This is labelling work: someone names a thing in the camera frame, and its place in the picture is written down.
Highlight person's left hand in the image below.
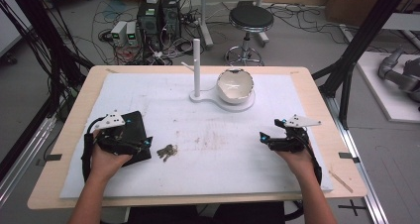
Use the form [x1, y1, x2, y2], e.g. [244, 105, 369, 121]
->
[90, 129, 134, 184]

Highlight black wallet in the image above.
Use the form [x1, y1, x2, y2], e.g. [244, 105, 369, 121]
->
[111, 110, 154, 168]

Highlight black computer tower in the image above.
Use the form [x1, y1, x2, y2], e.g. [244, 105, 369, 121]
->
[160, 0, 182, 40]
[136, 0, 163, 51]

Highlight cardboard box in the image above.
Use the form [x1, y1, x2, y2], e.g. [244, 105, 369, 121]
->
[324, 0, 384, 28]

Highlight bunch of keys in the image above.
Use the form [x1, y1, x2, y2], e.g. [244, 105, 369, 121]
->
[156, 144, 179, 163]

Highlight aluminium rail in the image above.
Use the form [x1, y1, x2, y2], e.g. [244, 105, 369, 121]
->
[0, 115, 57, 207]
[323, 94, 390, 224]

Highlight grey power supply unit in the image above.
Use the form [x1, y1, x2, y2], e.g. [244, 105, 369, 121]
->
[126, 20, 140, 48]
[110, 20, 129, 48]

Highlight white bowl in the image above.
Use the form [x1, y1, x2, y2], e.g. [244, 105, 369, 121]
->
[215, 67, 256, 106]

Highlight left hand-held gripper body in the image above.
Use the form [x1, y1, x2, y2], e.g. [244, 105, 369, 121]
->
[93, 110, 146, 157]

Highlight left hand-held gripper cable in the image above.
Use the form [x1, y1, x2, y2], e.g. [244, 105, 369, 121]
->
[81, 116, 107, 183]

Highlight black metal frame stand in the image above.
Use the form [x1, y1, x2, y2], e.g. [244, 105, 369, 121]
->
[0, 0, 95, 182]
[311, 0, 414, 131]

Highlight right hand-held gripper cable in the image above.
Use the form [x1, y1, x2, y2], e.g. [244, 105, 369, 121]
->
[296, 131, 323, 186]

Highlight thin wooden stick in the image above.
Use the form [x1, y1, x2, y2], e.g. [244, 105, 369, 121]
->
[328, 169, 355, 194]

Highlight person's right hand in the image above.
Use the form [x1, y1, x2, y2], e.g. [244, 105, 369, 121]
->
[274, 141, 319, 185]

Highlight white floor board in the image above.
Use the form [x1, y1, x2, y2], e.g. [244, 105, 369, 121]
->
[356, 50, 420, 125]

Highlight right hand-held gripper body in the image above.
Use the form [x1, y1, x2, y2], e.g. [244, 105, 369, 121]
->
[267, 113, 322, 154]

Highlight black round stool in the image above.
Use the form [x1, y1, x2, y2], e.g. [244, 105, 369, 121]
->
[224, 0, 275, 66]

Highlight white stand with pole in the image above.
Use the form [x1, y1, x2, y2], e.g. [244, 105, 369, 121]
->
[180, 38, 257, 114]

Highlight hand-held gripper cable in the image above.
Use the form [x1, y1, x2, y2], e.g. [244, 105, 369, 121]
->
[81, 116, 107, 183]
[296, 131, 323, 186]

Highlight person's black trousers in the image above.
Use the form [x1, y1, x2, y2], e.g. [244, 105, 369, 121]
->
[126, 201, 287, 224]

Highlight black tape strip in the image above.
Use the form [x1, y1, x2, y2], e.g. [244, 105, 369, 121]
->
[35, 153, 63, 168]
[338, 152, 362, 165]

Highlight white foam mat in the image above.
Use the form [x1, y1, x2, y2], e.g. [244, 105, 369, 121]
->
[58, 72, 334, 199]

